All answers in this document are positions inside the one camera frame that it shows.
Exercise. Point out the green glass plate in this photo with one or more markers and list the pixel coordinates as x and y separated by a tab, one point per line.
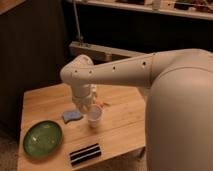
42	139

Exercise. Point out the blue sponge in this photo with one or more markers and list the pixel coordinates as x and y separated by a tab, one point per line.
71	116

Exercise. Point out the wooden side table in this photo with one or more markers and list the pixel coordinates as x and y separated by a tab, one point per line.
121	129

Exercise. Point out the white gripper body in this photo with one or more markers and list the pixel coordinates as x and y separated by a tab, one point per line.
83	104

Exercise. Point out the vertical metal pole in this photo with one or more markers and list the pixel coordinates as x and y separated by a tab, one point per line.
79	36

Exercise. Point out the black white striped block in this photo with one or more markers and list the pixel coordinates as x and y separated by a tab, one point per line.
85	154

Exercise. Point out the orange pepper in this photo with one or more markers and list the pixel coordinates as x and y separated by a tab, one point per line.
104	104

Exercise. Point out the white ceramic cup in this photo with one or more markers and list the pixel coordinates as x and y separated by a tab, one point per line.
94	116

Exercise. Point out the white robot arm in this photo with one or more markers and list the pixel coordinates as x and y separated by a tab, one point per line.
179	108

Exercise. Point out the grey metal beam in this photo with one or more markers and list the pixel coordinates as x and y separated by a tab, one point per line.
101	53

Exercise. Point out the wooden shelf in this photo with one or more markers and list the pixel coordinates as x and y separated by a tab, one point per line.
145	8

